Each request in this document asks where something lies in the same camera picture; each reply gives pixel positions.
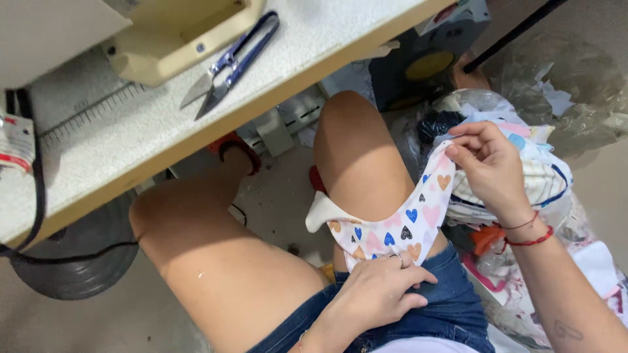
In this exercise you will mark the person's right hand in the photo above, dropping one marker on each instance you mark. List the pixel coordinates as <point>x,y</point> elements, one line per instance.
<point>495,171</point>

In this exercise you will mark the white heart-print fabric piece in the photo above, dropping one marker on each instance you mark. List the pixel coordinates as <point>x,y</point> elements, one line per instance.
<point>417,215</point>

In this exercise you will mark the white shirt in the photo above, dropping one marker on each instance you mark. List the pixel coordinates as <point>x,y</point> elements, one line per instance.
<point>422,345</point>

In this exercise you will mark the dark box with yellow circle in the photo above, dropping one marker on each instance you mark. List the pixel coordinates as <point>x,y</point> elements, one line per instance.
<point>431,54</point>

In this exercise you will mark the dark grey round motor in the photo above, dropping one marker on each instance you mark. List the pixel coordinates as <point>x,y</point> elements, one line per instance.
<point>73,274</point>

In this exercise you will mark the person's left hand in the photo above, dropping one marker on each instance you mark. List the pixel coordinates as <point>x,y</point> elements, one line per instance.
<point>368,299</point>

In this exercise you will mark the striped fabric piece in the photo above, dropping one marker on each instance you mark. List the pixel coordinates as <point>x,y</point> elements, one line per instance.
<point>544,181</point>

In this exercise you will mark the black rod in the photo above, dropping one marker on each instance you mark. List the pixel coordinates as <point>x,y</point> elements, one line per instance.
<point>515,33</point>

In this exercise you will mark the beige sewing machine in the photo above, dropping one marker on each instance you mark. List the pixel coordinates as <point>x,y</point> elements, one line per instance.
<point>162,54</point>

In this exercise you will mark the red sandal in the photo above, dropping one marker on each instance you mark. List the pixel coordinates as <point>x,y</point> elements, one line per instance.
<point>316,180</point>
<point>250,157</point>

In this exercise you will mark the orange fabric scrap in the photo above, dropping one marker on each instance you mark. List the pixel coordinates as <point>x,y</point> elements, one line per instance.
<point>485,238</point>

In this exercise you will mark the white tag with red print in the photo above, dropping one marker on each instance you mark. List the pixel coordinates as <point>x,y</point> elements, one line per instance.
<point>17,142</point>

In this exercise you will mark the person's right leg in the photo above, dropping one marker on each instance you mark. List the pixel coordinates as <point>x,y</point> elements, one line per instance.
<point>358,157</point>

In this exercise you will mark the white metal bracket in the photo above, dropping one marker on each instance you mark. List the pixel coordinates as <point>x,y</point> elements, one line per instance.
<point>274,130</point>

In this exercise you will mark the clear plastic bag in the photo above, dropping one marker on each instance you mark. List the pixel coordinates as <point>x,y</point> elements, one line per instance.
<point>579,83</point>

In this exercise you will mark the person's left leg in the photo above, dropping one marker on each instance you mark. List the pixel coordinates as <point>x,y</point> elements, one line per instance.
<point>221,260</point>

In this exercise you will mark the blue thread snips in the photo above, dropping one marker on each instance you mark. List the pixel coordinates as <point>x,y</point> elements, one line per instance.
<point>227,60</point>

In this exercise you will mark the blue denim shorts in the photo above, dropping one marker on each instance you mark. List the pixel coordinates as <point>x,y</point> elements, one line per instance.
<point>441,304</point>

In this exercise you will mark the person's leg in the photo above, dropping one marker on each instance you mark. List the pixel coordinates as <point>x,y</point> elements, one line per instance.
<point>221,260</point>
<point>358,157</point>

